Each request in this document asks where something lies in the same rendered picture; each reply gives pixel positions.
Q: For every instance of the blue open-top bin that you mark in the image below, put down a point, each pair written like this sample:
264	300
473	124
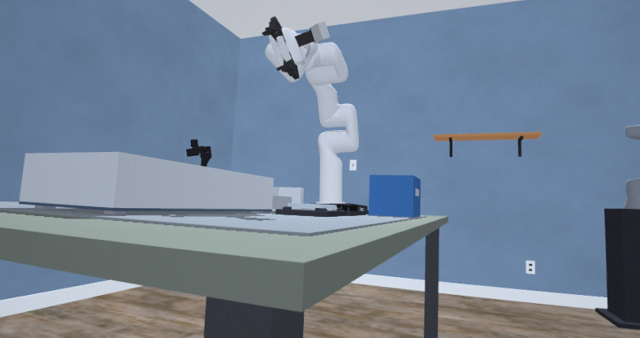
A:
392	195

